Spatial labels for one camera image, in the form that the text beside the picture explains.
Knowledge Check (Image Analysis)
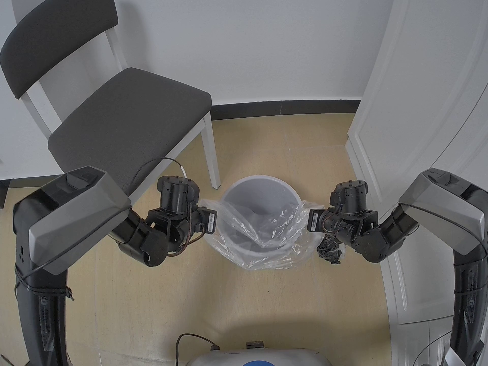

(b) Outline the white wardrobe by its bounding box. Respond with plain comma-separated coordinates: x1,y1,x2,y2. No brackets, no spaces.
346,0,488,366

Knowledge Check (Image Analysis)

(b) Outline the clear plastic bag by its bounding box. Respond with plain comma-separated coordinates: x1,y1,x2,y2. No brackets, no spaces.
198,199,325,271

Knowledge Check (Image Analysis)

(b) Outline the black cable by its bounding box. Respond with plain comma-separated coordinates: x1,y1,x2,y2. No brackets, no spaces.
415,329,454,366
130,157,188,195
175,333,221,366

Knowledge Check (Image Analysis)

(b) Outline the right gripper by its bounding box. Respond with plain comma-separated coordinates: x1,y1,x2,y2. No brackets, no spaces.
307,206,340,243

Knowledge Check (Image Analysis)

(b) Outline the grey and white chair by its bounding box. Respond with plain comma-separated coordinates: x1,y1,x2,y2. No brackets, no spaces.
0,0,221,205

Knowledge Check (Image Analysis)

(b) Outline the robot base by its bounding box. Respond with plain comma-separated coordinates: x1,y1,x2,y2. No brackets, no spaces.
185,342,332,366

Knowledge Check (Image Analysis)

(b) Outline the crumpled black plastic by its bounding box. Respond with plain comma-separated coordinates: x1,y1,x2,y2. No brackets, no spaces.
316,237,345,266

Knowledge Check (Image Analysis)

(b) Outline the white trash bin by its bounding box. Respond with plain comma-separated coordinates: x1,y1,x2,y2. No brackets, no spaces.
221,175,302,270

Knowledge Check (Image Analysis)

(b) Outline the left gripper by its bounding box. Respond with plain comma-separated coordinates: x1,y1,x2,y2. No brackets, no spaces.
187,204,219,243

